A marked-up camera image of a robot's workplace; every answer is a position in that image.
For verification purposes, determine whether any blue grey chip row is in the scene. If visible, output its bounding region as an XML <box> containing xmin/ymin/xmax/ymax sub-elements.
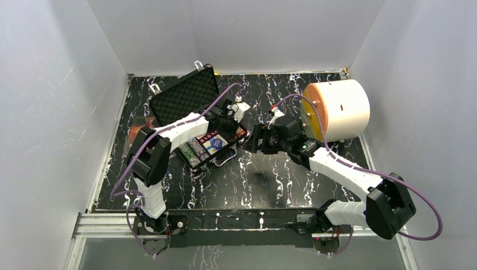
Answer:
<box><xmin>187</xmin><ymin>137</ymin><xmax>210</xmax><ymax>161</ymax></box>

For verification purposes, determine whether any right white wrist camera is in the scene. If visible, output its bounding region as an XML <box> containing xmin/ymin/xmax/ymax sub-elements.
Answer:
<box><xmin>268</xmin><ymin>106</ymin><xmax>285</xmax><ymax>129</ymax></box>

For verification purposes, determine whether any white orange cylindrical drum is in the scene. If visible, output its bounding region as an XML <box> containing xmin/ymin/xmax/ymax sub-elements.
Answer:
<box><xmin>300</xmin><ymin>79</ymin><xmax>370</xmax><ymax>142</ymax></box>

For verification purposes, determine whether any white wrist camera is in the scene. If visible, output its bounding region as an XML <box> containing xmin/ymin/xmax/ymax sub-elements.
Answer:
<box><xmin>227</xmin><ymin>96</ymin><xmax>250</xmax><ymax>123</ymax></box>
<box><xmin>268</xmin><ymin>106</ymin><xmax>285</xmax><ymax>129</ymax></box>

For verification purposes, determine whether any black poker chip case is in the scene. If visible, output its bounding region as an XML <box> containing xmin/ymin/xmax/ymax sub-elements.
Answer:
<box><xmin>149</xmin><ymin>64</ymin><xmax>249</xmax><ymax>170</ymax></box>

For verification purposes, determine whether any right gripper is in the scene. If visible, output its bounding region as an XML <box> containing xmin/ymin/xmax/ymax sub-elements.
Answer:
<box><xmin>242</xmin><ymin>124</ymin><xmax>291</xmax><ymax>155</ymax></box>

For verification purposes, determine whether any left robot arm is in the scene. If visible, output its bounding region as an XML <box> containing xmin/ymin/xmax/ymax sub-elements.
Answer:
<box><xmin>127</xmin><ymin>98</ymin><xmax>250</xmax><ymax>234</ymax></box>

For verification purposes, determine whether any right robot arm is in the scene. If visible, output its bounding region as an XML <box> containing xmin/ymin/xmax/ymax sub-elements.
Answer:
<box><xmin>242</xmin><ymin>116</ymin><xmax>416</xmax><ymax>240</ymax></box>

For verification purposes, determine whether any blue blind button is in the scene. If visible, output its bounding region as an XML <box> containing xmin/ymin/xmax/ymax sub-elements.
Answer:
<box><xmin>210</xmin><ymin>138</ymin><xmax>223</xmax><ymax>150</ymax></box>

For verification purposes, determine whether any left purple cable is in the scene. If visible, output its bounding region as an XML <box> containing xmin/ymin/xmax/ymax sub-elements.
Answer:
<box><xmin>110</xmin><ymin>82</ymin><xmax>243</xmax><ymax>258</ymax></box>

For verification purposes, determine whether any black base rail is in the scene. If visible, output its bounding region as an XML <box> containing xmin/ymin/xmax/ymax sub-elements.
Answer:
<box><xmin>128</xmin><ymin>206</ymin><xmax>374</xmax><ymax>250</ymax></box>

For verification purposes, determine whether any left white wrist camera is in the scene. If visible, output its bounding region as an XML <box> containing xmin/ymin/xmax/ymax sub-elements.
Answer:
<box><xmin>227</xmin><ymin>96</ymin><xmax>250</xmax><ymax>123</ymax></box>

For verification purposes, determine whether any blue playing card deck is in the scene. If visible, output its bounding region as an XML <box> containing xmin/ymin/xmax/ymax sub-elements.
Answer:
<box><xmin>200</xmin><ymin>135</ymin><xmax>228</xmax><ymax>155</ymax></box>

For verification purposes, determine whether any dark book with orange cover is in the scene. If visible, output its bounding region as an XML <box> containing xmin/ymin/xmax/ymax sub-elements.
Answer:
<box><xmin>128</xmin><ymin>116</ymin><xmax>158</xmax><ymax>143</ymax></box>

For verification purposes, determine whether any red green chip row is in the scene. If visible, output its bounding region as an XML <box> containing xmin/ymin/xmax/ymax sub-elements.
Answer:
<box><xmin>178</xmin><ymin>143</ymin><xmax>201</xmax><ymax>168</ymax></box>

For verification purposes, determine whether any red playing card deck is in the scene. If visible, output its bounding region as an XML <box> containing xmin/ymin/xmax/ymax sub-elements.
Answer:
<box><xmin>196</xmin><ymin>130</ymin><xmax>218</xmax><ymax>143</ymax></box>

